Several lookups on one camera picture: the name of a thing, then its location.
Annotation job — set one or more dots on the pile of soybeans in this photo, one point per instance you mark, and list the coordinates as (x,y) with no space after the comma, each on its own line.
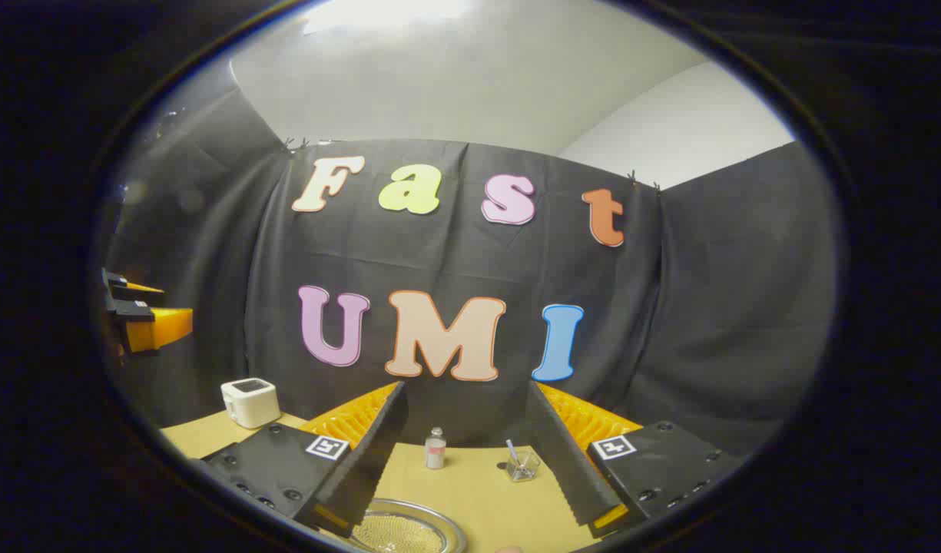
(397,536)

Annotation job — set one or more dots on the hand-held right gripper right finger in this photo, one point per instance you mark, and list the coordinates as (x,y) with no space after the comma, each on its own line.
(562,461)

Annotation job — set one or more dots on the stainless steel pot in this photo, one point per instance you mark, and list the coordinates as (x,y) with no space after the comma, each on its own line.
(447,522)

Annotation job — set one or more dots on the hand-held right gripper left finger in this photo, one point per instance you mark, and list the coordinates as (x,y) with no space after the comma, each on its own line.
(370,461)

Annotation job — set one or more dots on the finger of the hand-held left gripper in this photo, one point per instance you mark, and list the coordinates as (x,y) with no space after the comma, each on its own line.
(120,283)
(159,326)

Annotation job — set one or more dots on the clear bottle with pink label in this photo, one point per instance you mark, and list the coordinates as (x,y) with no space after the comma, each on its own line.
(435,449)

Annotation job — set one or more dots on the white straw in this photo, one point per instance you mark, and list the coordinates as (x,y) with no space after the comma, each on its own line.
(511,452)

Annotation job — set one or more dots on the clear glass holder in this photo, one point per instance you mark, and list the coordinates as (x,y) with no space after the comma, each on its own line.
(524,467)

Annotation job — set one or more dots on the white toaster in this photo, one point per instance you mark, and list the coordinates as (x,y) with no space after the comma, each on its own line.
(249,403)

